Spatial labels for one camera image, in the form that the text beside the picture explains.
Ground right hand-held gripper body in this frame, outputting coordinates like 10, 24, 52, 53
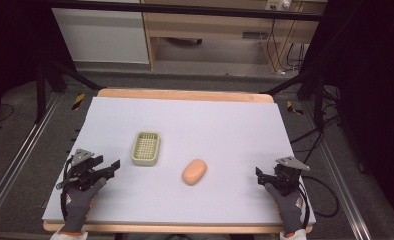
266, 155, 311, 198

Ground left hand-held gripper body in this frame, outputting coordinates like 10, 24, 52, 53
56, 148, 115, 192

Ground cream slotted soap dish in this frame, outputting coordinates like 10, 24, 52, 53
130, 130, 162, 167

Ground orange bread roll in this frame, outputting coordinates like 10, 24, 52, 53
181, 158, 208, 187

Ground person's right white sleeve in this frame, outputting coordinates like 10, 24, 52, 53
279, 231, 308, 240

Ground person's white sleeve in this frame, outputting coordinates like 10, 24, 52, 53
49, 231, 90, 240
279, 231, 308, 240

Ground yellow black floor tape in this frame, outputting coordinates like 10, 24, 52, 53
71, 92, 86, 112
286, 100, 305, 117

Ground person's left white sleeve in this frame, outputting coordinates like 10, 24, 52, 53
49, 231, 90, 240

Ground white table mat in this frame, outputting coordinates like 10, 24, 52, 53
41, 96, 317, 225

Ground black metal stand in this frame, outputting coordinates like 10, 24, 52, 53
34, 55, 107, 125
259, 70, 327, 130

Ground wooden table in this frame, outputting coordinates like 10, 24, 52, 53
42, 87, 315, 235

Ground white cabinet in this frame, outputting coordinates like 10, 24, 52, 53
51, 7, 150, 65

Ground black curtain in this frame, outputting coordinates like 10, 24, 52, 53
300, 0, 394, 232
0, 0, 77, 132

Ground wooden desk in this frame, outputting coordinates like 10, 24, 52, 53
140, 0, 330, 73

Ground white power strip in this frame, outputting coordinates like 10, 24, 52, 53
265, 0, 292, 11

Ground black horizontal bar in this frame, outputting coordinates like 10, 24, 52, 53
47, 0, 323, 22

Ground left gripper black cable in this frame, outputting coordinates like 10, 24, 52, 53
55, 157, 75, 222

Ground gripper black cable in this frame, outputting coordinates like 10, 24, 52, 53
55, 157, 75, 222
296, 174, 340, 232

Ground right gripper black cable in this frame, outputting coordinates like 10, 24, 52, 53
296, 174, 340, 232

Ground aluminium floor rail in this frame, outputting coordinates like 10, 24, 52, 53
300, 99, 374, 240
0, 92, 62, 232

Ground black floor cables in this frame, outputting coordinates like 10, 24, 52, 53
289, 84, 344, 156

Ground thin black floor cable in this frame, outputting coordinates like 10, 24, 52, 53
0, 102, 16, 125

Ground cables under desk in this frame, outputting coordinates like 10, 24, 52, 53
265, 19, 307, 74

